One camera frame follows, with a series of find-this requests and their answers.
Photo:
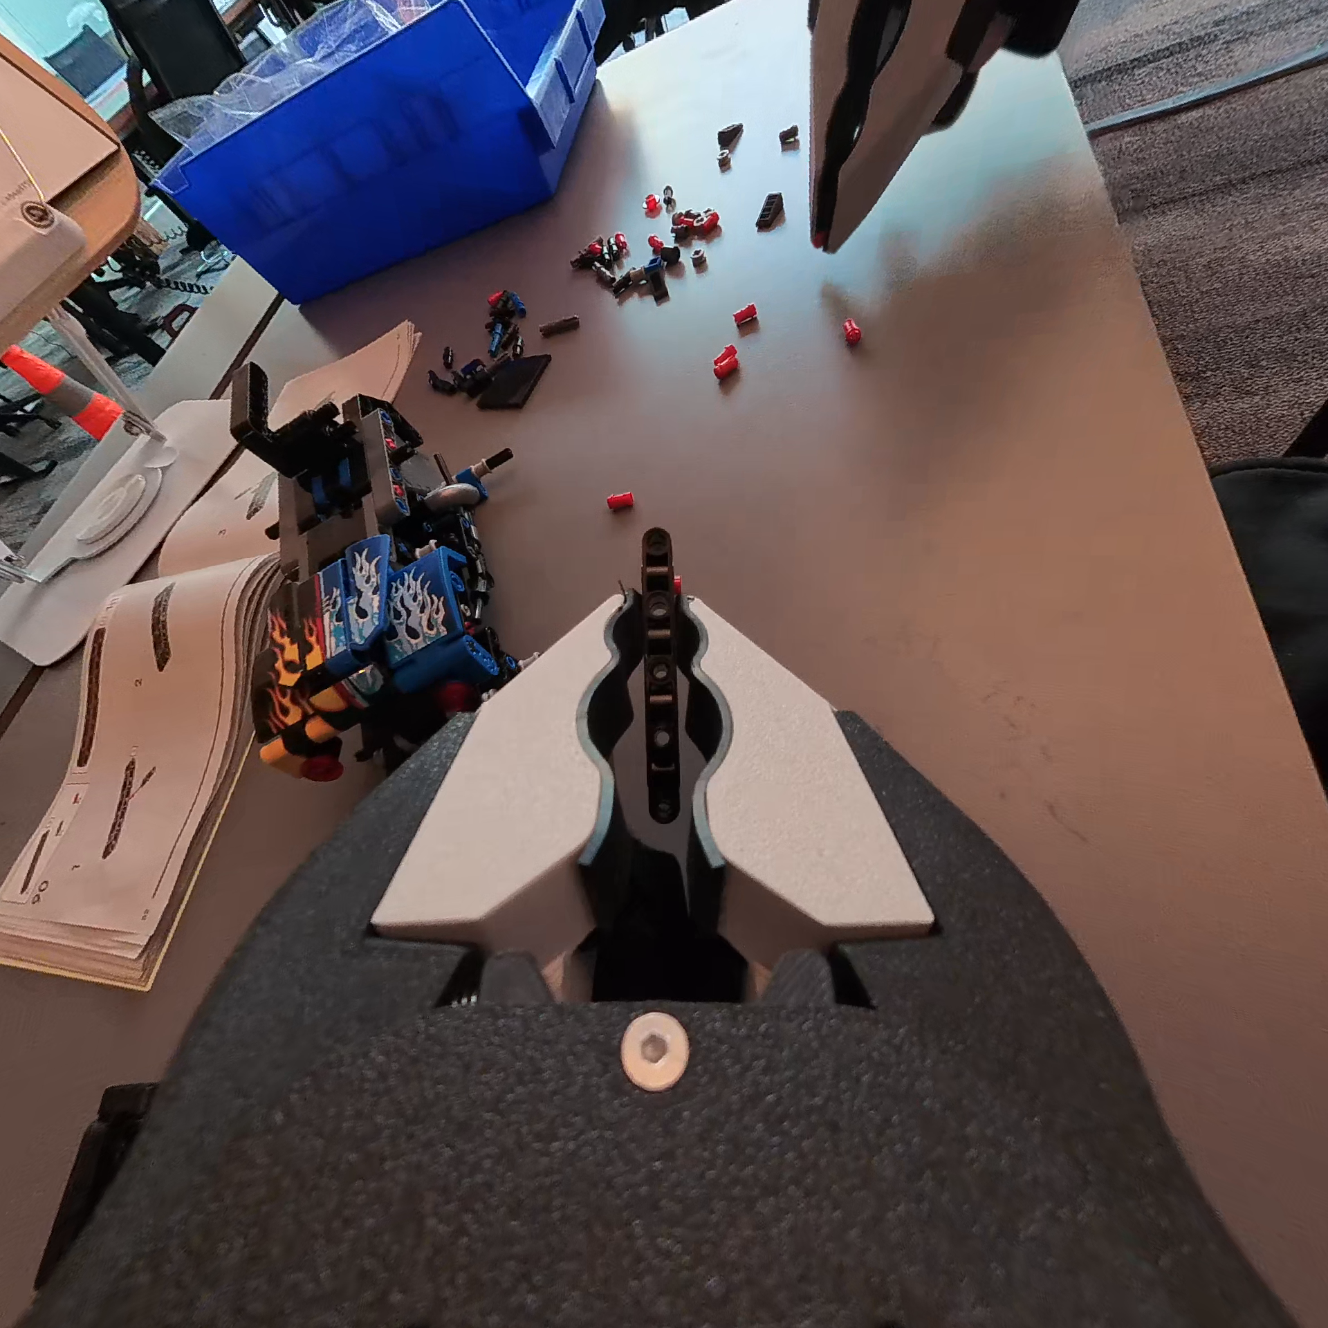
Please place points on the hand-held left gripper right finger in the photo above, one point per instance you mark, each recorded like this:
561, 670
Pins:
820, 819

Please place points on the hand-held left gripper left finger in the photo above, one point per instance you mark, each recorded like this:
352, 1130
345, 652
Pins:
498, 808

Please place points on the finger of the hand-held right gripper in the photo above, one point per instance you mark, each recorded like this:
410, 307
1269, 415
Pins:
820, 102
913, 93

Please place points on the long black lego beam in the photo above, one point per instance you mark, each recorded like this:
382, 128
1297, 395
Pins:
662, 674

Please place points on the black lego grille piece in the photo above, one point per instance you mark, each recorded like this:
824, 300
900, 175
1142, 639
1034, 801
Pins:
770, 210

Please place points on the blue flame lego truck model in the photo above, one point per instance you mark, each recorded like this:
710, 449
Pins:
416, 611

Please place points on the pile of small lego pieces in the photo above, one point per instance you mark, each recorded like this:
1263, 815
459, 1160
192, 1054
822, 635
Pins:
503, 307
634, 277

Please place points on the lego instruction booklet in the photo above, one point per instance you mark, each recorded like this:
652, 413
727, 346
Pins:
134, 747

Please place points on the black flat lego panel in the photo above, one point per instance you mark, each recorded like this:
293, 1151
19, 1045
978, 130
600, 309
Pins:
516, 381

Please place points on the blue plastic bin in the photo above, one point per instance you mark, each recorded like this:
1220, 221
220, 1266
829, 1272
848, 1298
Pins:
364, 175

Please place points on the black padded chair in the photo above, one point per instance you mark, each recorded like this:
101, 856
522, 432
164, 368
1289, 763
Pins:
1276, 581

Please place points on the clear plastic bags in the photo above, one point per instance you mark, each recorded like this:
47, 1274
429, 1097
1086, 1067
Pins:
291, 61

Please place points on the orange traffic cone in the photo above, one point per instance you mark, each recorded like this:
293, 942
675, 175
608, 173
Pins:
88, 409

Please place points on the tan and white box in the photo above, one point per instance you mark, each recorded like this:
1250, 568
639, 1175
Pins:
62, 134

